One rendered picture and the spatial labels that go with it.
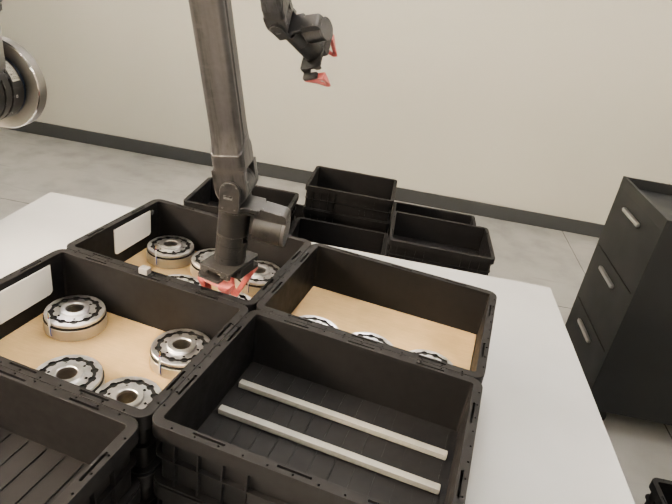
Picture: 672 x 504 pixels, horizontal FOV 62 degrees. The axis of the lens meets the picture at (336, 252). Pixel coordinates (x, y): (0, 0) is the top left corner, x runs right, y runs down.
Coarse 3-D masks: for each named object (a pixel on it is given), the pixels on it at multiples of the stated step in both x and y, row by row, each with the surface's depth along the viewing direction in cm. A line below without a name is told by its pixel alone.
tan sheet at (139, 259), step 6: (144, 252) 127; (132, 258) 124; (138, 258) 125; (144, 258) 125; (138, 264) 122; (144, 264) 123; (150, 264) 123; (156, 270) 121; (162, 270) 122; (168, 270) 122; (174, 270) 122; (180, 270) 123; (186, 270) 123; (216, 288) 118; (246, 294) 118
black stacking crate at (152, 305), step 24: (48, 264) 101; (72, 264) 104; (0, 288) 92; (72, 288) 106; (96, 288) 104; (120, 288) 102; (144, 288) 100; (24, 312) 98; (120, 312) 105; (144, 312) 103; (168, 312) 101; (192, 312) 99; (216, 312) 97; (0, 336) 95; (144, 432) 73; (144, 456) 75
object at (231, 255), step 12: (216, 240) 100; (228, 240) 99; (240, 240) 99; (216, 252) 101; (228, 252) 100; (240, 252) 101; (252, 252) 107; (204, 264) 100; (216, 264) 101; (228, 264) 101; (240, 264) 102; (228, 276) 99
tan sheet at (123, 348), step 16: (32, 320) 100; (112, 320) 103; (128, 320) 104; (16, 336) 96; (32, 336) 96; (48, 336) 97; (96, 336) 99; (112, 336) 99; (128, 336) 100; (144, 336) 101; (0, 352) 92; (16, 352) 92; (32, 352) 93; (48, 352) 93; (64, 352) 94; (80, 352) 95; (96, 352) 95; (112, 352) 96; (128, 352) 96; (144, 352) 97; (112, 368) 92; (128, 368) 93; (144, 368) 93; (160, 384) 90
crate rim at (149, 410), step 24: (96, 264) 102; (168, 288) 98; (192, 288) 99; (240, 312) 94; (216, 336) 87; (0, 360) 76; (192, 360) 82; (72, 384) 74; (168, 384) 76; (120, 408) 71; (144, 408) 72
